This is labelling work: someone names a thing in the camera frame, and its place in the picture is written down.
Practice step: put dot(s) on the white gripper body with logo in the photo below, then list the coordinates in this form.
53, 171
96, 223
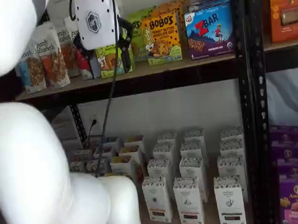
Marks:
96, 19

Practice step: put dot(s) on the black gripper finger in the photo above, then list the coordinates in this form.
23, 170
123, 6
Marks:
125, 35
80, 46

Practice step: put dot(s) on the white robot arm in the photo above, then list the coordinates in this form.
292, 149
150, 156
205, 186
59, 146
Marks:
29, 161

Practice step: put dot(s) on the green Bobo's box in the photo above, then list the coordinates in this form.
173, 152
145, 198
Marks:
143, 13
138, 42
109, 64

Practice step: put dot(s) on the orange Bobo's peanut butter box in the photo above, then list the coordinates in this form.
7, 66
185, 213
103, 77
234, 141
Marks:
168, 9
184, 4
160, 41

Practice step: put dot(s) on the blue Zbar box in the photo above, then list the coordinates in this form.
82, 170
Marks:
208, 2
209, 31

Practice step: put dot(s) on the white box colourful print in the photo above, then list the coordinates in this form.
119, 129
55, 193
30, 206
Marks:
111, 141
82, 155
106, 152
93, 166
77, 166

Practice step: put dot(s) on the white box yellow print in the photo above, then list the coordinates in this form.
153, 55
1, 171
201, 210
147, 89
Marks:
134, 141
130, 153
121, 166

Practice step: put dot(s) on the white botanical print box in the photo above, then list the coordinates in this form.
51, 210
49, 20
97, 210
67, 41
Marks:
159, 168
231, 146
191, 166
231, 133
167, 137
193, 148
194, 134
230, 164
163, 150

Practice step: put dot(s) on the large orange snack box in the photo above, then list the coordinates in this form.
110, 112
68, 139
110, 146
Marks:
286, 12

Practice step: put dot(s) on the white box orange strip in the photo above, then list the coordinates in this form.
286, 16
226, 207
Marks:
156, 199

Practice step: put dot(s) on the white box pink strip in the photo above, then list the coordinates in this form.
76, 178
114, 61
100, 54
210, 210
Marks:
187, 200

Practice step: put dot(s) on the purple Annie's box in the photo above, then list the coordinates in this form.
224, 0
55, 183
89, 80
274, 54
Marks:
288, 149
285, 133
294, 165
297, 199

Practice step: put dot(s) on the white box green strip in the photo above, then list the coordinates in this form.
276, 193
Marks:
228, 200

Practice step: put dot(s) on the white purely elizabeth granola bag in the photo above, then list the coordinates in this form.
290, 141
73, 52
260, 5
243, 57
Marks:
72, 28
66, 53

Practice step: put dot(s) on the red granola bag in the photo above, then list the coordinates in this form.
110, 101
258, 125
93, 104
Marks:
82, 64

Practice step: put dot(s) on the orange purely elizabeth granola bag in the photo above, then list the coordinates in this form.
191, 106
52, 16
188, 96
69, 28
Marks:
52, 64

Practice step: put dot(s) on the blue purely elizabeth granola bag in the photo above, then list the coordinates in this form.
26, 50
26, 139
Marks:
32, 73

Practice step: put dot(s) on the white plastic sheet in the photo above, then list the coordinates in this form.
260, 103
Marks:
288, 97

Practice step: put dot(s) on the white wall outlet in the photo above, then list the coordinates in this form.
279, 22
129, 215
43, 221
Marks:
94, 118

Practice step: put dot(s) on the black metal shelf frame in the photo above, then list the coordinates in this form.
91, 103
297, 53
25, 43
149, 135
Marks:
261, 111
244, 112

